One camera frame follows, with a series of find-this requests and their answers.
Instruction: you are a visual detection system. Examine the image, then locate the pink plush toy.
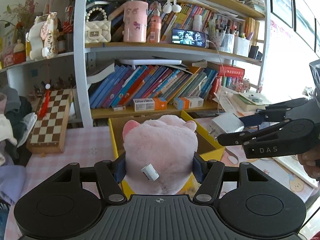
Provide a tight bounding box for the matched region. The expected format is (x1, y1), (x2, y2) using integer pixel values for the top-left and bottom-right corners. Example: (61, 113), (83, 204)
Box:
(122, 114), (198, 195)

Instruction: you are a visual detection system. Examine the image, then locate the yellow cardboard box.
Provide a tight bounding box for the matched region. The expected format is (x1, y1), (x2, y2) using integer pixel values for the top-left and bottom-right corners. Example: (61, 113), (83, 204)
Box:
(108, 109), (227, 195)

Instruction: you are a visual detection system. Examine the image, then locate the white flat lamp head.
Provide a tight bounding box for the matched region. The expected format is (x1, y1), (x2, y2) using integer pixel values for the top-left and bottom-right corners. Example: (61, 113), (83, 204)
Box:
(119, 59), (182, 67)

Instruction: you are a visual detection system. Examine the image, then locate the white plush figure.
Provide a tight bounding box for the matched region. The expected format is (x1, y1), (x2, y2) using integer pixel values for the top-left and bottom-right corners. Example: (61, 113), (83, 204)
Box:
(26, 12), (60, 60)

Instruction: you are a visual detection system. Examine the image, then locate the small dried flower bunch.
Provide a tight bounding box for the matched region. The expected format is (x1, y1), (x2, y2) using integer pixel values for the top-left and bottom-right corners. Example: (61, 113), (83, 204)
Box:
(234, 79), (252, 93)

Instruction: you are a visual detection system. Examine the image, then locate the pink cylinder cup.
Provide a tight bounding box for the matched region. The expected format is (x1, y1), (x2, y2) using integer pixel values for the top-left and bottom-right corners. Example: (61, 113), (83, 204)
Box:
(123, 1), (148, 43)

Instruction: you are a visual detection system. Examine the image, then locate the framed wall picture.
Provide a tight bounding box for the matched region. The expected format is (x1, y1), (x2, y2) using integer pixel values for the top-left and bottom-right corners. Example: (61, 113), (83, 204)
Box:
(291, 0), (317, 53)
(270, 0), (293, 28)

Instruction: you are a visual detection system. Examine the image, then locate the small black box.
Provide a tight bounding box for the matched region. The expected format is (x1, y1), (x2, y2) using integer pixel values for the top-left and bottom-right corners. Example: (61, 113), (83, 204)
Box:
(249, 45), (263, 60)

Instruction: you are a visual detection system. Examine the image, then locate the white bottle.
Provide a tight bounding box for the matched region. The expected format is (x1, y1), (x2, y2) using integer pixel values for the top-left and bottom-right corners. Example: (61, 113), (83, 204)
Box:
(192, 14), (203, 32)

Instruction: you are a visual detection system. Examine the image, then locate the red thick book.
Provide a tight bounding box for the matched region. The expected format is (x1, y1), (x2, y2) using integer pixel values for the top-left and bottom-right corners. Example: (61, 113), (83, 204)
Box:
(215, 65), (245, 98)

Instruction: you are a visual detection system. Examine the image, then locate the row of colourful books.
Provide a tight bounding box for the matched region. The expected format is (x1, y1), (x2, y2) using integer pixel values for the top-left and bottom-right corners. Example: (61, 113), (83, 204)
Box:
(89, 64), (220, 109)

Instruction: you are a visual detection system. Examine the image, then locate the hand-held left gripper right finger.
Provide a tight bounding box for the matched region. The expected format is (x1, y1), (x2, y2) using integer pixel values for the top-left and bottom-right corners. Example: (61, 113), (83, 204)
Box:
(192, 152), (270, 205)

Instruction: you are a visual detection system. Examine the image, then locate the clear pen holder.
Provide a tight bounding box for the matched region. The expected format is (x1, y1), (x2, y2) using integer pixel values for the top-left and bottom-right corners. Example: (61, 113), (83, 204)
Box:
(209, 20), (235, 53)

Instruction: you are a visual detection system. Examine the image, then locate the white pen box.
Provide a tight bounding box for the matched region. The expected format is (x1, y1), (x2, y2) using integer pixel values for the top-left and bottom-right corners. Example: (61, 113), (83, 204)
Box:
(234, 34), (250, 57)

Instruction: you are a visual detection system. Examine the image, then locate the large white charger adapter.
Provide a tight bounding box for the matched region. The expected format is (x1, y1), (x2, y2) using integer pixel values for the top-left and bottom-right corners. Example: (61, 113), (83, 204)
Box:
(211, 112), (244, 138)

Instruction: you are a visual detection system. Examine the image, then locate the smartphone playing video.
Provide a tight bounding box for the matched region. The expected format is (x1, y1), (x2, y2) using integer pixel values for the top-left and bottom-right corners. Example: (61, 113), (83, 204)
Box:
(171, 29), (209, 48)

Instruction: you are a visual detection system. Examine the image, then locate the white side shelf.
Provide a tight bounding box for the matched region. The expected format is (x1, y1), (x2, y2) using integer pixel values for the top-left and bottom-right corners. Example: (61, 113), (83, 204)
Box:
(0, 52), (75, 98)

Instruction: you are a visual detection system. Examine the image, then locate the row of upright books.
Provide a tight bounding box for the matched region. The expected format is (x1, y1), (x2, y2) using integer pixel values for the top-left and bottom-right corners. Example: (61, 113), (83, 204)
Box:
(147, 1), (247, 43)

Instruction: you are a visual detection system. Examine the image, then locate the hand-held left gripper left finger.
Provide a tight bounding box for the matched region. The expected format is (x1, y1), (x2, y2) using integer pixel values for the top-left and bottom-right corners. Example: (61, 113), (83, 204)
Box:
(50, 153), (127, 205)

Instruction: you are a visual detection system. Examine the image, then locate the pink checked tablecloth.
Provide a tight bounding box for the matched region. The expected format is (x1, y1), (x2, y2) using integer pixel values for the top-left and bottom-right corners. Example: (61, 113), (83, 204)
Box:
(5, 116), (317, 240)

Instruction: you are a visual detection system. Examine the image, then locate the white bookshelf frame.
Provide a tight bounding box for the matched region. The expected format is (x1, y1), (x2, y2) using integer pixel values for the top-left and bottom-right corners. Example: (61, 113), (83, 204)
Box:
(74, 0), (272, 128)

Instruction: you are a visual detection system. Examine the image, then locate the cream quilted handbag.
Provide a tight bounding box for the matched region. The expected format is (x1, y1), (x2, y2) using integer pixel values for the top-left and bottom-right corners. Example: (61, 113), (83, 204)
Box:
(84, 6), (112, 43)

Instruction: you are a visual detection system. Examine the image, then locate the dried flower bouquet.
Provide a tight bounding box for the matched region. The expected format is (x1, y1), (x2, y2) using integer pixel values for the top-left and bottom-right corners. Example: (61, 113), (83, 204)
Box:
(0, 0), (38, 30)

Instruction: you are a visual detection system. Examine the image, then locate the person's right hand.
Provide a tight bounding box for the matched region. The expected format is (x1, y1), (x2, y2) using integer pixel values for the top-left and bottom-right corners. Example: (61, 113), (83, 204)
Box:
(297, 151), (320, 180)

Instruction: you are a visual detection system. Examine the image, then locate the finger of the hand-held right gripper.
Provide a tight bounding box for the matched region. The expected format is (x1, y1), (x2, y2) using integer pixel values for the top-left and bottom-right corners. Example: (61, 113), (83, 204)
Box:
(237, 97), (310, 128)
(216, 119), (292, 146)

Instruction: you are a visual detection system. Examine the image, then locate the red tassel ornament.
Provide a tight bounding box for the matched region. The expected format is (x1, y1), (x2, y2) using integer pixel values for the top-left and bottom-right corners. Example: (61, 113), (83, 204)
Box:
(37, 83), (52, 118)

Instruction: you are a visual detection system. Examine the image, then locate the stack of papers and books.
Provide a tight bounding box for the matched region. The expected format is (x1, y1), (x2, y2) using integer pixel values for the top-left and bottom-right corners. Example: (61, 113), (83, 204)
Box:
(212, 86), (273, 117)

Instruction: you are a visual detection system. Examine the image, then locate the wooden chessboard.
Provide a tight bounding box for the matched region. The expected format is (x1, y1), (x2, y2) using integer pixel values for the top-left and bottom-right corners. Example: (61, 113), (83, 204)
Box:
(26, 88), (73, 154)

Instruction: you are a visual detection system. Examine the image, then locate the pile of clothes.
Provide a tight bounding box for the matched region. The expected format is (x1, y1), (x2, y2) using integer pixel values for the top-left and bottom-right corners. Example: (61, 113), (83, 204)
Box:
(0, 86), (38, 205)

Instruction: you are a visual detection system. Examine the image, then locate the row of yellow notebooks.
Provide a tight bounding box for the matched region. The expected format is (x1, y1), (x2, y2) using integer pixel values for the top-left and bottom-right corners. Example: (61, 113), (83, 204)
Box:
(244, 17), (260, 47)

